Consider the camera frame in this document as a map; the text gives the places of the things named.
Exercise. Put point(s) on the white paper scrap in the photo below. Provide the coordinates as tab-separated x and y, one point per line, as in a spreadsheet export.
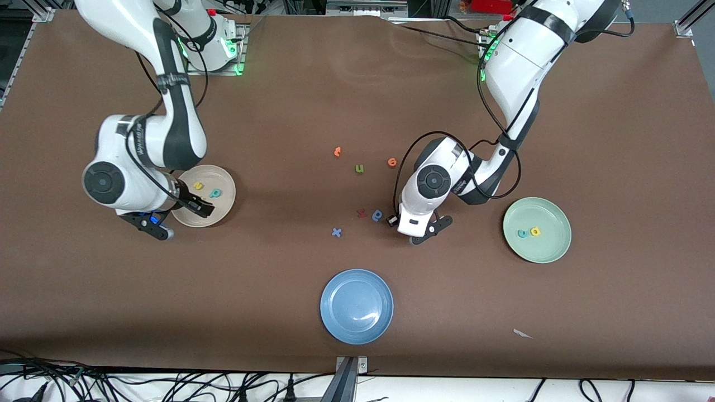
522	334

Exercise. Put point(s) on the metal table bracket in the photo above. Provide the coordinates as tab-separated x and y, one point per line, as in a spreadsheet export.
346	385

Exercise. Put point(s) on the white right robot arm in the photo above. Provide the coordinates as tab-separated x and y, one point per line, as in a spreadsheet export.
123	151

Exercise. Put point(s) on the blue round plate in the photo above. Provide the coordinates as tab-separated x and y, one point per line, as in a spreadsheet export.
356	306

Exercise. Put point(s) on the aluminium frame rail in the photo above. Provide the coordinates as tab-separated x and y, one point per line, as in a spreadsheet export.
366	8

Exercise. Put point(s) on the aluminium corner bracket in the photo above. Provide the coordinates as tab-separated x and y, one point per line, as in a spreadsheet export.
684	27
44	15

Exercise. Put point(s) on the beige round plate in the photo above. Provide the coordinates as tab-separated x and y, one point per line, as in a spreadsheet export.
220	176

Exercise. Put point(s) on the blue foam letter a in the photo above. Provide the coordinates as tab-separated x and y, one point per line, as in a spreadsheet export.
377	215

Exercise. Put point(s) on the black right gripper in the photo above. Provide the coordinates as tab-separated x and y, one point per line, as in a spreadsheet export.
189	199

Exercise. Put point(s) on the black power plug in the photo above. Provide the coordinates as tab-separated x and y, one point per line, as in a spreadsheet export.
290	391
243	395

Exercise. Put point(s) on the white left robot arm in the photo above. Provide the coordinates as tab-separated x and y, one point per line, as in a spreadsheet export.
519	61

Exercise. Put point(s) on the red box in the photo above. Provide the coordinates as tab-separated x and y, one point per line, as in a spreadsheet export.
489	5

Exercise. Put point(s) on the green round plate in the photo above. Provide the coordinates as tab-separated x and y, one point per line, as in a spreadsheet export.
550	245

